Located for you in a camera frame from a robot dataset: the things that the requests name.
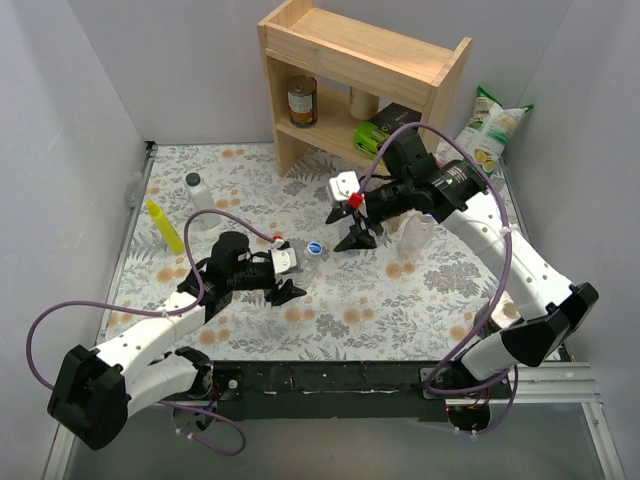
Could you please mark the green chips bag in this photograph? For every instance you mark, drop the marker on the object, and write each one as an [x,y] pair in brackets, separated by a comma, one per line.
[489,129]

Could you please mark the white bottle black cap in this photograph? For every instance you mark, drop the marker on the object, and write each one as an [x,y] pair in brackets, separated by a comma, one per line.
[202,199]

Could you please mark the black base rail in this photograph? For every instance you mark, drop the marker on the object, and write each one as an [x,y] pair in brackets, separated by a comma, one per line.
[275,390]

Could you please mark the clear plastic bottle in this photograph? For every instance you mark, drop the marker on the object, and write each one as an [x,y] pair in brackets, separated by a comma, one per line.
[416,236]
[310,262]

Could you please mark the green and black box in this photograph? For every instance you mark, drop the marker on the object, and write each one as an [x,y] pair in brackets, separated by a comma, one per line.
[374,132]

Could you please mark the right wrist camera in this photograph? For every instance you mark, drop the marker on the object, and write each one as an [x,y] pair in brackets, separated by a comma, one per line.
[344,190]

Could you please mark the yellow squeeze bottle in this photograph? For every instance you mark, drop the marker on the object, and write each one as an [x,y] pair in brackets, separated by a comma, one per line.
[167,231]

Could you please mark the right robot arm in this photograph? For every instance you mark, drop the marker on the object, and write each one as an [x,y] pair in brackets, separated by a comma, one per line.
[460,197]

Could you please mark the aluminium frame rail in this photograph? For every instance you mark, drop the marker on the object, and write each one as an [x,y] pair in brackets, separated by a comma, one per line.
[543,423]

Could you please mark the white cup on shelf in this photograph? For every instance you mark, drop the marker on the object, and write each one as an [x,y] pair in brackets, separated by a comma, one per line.
[362,105]

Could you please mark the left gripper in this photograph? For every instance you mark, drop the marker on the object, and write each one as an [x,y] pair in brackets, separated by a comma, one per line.
[276,281]

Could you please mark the tin can on shelf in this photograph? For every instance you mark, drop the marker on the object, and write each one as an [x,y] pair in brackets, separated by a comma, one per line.
[302,101]

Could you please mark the wooden shelf unit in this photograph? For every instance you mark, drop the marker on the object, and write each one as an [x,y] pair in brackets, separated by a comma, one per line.
[298,38]

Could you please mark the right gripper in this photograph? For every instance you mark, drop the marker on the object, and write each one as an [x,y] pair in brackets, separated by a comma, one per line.
[357,217]

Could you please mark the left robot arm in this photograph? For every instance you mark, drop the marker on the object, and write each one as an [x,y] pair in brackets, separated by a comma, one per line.
[97,390]

